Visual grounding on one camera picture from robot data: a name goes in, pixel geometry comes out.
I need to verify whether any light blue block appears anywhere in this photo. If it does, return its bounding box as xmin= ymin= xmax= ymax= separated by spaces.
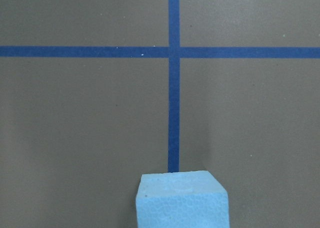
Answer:
xmin=135 ymin=170 xmax=230 ymax=227

